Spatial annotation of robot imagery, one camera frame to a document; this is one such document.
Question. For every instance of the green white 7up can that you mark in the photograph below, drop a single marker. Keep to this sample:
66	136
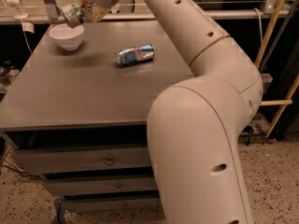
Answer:
77	14

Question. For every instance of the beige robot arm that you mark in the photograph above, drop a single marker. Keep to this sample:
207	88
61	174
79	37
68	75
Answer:
193	126

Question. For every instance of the white bowl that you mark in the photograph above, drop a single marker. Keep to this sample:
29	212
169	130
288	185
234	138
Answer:
67	38

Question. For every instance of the blue silver soda can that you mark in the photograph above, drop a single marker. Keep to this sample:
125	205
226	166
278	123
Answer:
139	54

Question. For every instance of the white paper tag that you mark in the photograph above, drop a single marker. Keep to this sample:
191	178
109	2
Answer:
28	27

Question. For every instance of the white desk lamp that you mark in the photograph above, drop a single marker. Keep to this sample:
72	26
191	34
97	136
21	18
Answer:
19	15

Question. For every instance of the grey drawer cabinet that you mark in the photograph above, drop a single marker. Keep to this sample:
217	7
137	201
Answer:
82	98

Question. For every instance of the top grey drawer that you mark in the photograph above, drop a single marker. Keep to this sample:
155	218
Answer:
77	159

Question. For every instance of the grey drawer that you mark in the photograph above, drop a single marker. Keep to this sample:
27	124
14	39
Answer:
115	203
99	185
77	159

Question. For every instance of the middle grey drawer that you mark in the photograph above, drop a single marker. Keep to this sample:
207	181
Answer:
99	185

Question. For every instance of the bottom grey drawer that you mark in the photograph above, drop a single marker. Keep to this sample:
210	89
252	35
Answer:
115	203

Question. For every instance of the yellow wooden easel frame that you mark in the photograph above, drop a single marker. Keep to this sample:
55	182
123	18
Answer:
260	60

